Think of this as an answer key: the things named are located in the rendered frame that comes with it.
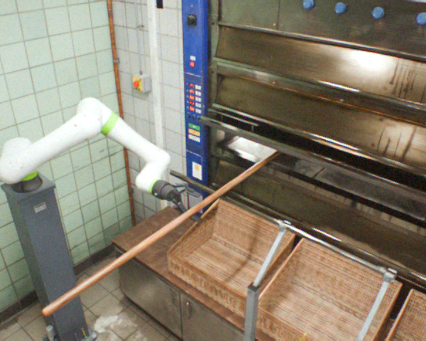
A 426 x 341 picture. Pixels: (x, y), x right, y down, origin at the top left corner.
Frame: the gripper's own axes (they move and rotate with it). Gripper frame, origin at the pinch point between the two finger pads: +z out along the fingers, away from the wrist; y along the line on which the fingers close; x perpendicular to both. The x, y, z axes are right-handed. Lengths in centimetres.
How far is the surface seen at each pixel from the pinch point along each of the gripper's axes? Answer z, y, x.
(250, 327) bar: 37, 48, 6
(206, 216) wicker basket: -27, 41, -39
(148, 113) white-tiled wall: -93, -4, -56
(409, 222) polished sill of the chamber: 80, 1, -53
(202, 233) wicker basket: -27, 51, -34
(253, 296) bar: 37.7, 27.3, 6.3
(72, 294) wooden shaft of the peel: 1, -1, 69
